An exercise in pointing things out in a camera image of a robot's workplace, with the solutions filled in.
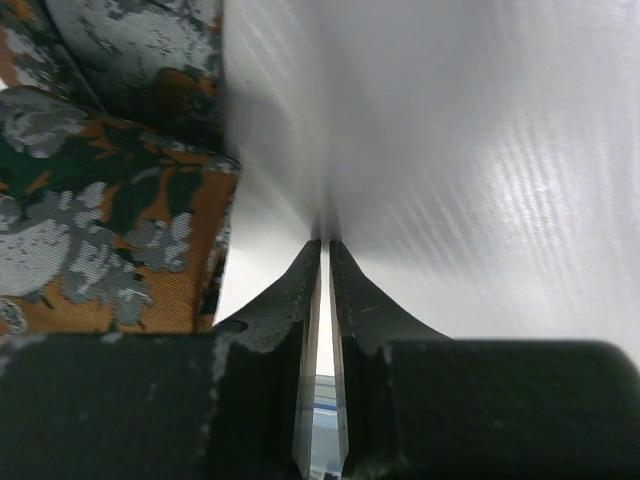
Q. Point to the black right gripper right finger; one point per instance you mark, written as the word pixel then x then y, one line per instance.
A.
pixel 416 404

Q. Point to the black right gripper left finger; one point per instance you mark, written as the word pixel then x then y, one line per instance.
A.
pixel 233 403

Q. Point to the orange grey patterned tie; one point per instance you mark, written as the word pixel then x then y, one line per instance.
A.
pixel 115 191

